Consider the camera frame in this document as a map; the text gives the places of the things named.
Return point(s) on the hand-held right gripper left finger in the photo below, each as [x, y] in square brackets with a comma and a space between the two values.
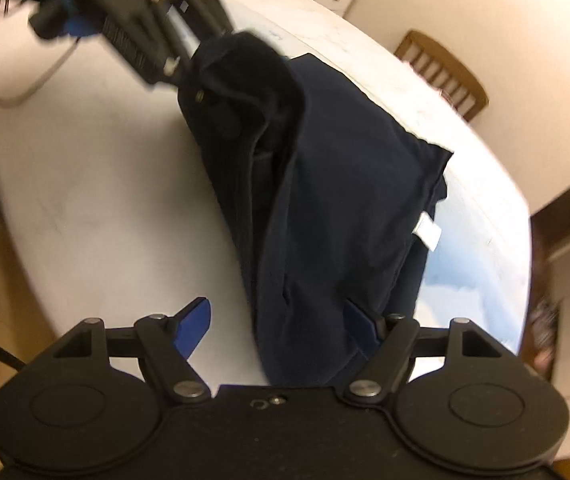
[192, 327]

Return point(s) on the white tablecloth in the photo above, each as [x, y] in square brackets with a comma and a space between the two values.
[90, 185]

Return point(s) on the row of shoes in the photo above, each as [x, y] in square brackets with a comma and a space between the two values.
[542, 335]

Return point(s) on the navy blue t-shirt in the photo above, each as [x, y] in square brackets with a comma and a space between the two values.
[340, 185]

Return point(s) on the wooden slatted chair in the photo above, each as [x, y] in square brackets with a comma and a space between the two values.
[445, 50]

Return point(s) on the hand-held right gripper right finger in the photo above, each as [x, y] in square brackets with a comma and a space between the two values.
[360, 330]

